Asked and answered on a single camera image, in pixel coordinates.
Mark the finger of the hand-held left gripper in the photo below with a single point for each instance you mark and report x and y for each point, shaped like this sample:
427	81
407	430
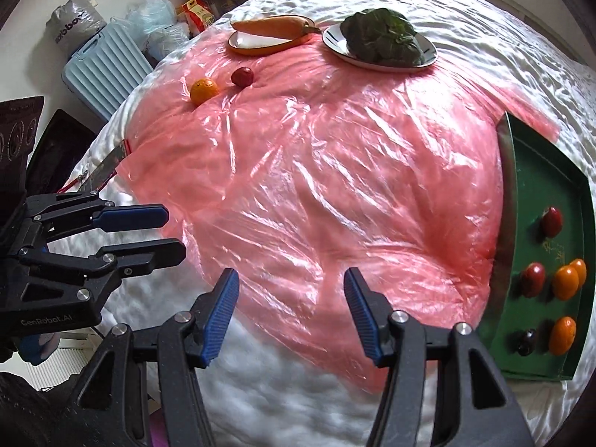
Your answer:
135	215
153	254

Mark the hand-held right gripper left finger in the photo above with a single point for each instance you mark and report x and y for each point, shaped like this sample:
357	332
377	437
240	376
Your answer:
221	316

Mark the person's dark clothing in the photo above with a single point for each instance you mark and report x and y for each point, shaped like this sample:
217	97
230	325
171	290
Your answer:
32	409

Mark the carrot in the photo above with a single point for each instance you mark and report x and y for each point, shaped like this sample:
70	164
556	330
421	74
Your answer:
274	27

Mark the clear plastic bag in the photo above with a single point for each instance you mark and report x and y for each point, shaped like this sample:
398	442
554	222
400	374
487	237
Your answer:
163	39

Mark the light blue plastic bag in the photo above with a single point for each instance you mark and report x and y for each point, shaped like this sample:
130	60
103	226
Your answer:
146	9

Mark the pink plastic sheet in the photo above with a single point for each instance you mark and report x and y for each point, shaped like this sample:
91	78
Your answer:
326	172

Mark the grey printed bag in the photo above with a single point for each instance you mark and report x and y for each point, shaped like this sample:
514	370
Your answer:
74	23

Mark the person's left hand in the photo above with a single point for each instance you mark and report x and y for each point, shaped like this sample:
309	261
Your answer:
37	349

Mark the orange-rimmed plate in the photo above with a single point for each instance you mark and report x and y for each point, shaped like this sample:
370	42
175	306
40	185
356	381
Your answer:
256	45

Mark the dark leafy greens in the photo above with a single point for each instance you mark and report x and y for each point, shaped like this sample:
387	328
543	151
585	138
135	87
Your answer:
382	37

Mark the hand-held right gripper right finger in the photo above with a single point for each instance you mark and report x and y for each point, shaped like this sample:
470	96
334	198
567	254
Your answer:
365	316

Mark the light blue ribbed suitcase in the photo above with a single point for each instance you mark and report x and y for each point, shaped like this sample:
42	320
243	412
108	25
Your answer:
107	70

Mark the green metal tray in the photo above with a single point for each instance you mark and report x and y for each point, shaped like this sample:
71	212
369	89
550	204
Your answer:
535	186

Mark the white dark-rimmed plate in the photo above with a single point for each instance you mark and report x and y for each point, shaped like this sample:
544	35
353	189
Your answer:
333	39

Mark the red apple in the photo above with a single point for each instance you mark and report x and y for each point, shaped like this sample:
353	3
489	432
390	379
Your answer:
551	221
242	77
532	280

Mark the smartphone in red case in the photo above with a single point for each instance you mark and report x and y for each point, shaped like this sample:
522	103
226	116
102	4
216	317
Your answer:
102	170

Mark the red and yellow food bag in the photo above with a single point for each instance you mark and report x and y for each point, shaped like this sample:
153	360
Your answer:
198	14

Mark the dark plum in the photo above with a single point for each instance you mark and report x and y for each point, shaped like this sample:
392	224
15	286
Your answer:
527	342

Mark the orange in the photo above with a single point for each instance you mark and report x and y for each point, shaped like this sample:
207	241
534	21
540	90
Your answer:
204	91
581	271
562	335
565	282

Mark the black flat object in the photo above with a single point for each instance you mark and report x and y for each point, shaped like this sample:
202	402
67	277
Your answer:
60	149

